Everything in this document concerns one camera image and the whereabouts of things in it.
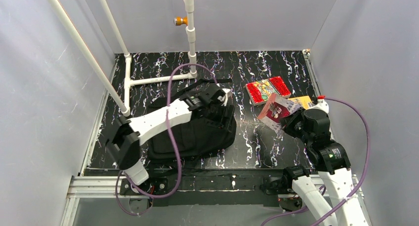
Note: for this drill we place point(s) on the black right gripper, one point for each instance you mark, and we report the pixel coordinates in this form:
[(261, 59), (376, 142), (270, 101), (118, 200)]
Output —
[(289, 126)]

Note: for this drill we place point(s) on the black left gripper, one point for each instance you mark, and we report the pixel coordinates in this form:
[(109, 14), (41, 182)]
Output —
[(221, 112)]

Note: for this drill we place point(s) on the yellow picture cover book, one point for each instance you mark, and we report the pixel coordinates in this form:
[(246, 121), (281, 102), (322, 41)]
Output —
[(304, 101)]

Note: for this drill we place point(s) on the black student backpack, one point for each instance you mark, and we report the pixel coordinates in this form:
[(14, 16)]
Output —
[(200, 136)]

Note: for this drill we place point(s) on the pink red cover book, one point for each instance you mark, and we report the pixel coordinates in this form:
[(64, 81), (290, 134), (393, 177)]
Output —
[(275, 110)]

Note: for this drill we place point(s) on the red colourful cover book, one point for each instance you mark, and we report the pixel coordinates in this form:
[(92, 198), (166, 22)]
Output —
[(260, 91)]

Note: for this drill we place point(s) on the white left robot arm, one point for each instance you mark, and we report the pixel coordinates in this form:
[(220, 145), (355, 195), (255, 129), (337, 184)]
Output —
[(127, 135)]

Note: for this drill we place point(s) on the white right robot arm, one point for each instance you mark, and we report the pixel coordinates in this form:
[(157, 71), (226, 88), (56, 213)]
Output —
[(332, 164)]

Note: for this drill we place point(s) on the orange knob on pipe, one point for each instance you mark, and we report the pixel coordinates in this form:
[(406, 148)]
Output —
[(179, 21)]

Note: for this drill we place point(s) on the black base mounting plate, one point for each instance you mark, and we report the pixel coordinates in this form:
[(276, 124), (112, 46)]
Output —
[(219, 187)]

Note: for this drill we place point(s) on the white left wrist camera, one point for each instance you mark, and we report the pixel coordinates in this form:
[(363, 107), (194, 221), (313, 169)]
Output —
[(228, 94)]

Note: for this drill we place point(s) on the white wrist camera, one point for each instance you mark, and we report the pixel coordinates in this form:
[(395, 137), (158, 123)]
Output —
[(228, 94), (321, 104)]

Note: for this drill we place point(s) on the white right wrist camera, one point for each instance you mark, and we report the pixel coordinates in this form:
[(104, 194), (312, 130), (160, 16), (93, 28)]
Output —
[(321, 104)]

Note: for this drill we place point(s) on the aluminium rail frame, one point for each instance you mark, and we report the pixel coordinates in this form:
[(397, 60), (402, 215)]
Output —
[(255, 147)]

